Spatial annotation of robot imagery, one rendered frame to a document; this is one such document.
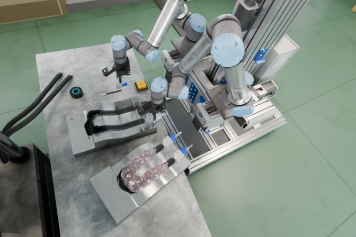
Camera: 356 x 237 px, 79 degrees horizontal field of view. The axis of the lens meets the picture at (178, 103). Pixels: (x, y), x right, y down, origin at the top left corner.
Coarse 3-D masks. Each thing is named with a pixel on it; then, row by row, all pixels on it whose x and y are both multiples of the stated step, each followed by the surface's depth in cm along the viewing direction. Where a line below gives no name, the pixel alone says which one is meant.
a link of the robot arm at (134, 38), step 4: (132, 32) 120; (136, 32) 120; (140, 32) 121; (124, 36) 118; (128, 36) 118; (132, 36) 118; (136, 36) 119; (140, 36) 121; (128, 40) 117; (132, 40) 118; (136, 40) 117; (140, 40) 117; (144, 40) 118; (132, 44) 119; (136, 44) 117; (136, 48) 118
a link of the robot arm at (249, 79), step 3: (246, 72) 121; (246, 75) 119; (249, 75) 119; (246, 78) 117; (249, 78) 118; (252, 78) 118; (246, 81) 116; (249, 81) 116; (252, 81) 117; (246, 84) 115; (249, 84) 116; (249, 87) 116; (228, 90) 126; (228, 93) 127
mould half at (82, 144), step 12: (144, 96) 145; (96, 108) 130; (108, 108) 135; (120, 108) 138; (72, 120) 131; (84, 120) 133; (96, 120) 126; (108, 120) 129; (120, 120) 134; (132, 120) 135; (72, 132) 127; (84, 132) 128; (108, 132) 124; (120, 132) 129; (132, 132) 131; (144, 132) 134; (156, 132) 142; (72, 144) 123; (84, 144) 125; (96, 144) 122; (108, 144) 128
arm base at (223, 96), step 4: (224, 88) 132; (220, 92) 136; (224, 92) 130; (220, 96) 133; (224, 96) 130; (220, 100) 133; (224, 100) 131; (228, 100) 129; (224, 104) 132; (228, 104) 133
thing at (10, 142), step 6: (0, 132) 99; (0, 138) 99; (6, 138) 103; (0, 144) 101; (6, 144) 104; (12, 144) 108; (6, 150) 107; (12, 150) 110; (18, 150) 114; (24, 150) 120; (12, 156) 114; (18, 156) 116; (24, 156) 119; (30, 156) 123; (12, 162) 119; (18, 162) 118
